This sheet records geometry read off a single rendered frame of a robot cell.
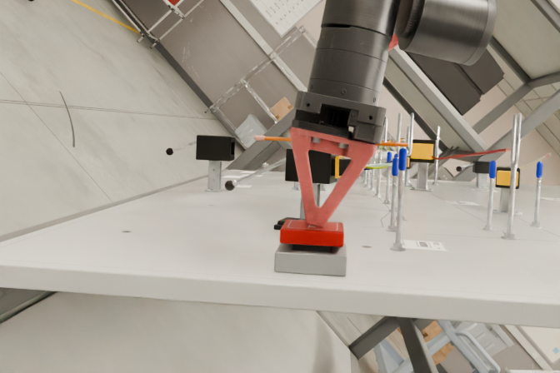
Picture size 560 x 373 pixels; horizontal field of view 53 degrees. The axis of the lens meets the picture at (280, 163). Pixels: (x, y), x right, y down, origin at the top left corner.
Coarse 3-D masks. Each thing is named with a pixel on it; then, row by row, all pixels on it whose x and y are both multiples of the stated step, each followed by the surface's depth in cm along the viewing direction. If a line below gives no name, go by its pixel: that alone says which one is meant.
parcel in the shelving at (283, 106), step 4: (284, 100) 772; (276, 104) 774; (280, 104) 773; (284, 104) 772; (288, 104) 772; (272, 108) 774; (276, 108) 774; (280, 108) 773; (284, 108) 772; (288, 108) 772; (272, 112) 775; (276, 112) 774; (280, 112) 773; (284, 112) 773; (276, 116) 774; (280, 116) 774
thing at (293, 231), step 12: (288, 228) 44; (300, 228) 44; (312, 228) 45; (324, 228) 45; (336, 228) 45; (288, 240) 44; (300, 240) 44; (312, 240) 44; (324, 240) 44; (336, 240) 44
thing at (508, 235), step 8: (512, 120) 64; (520, 120) 63; (512, 128) 64; (520, 128) 63; (512, 136) 64; (512, 144) 64; (512, 152) 64; (512, 160) 64; (512, 168) 64; (512, 176) 64; (512, 184) 64; (512, 192) 64; (512, 200) 64; (512, 208) 64; (512, 216) 64; (512, 224) 64; (512, 240) 63
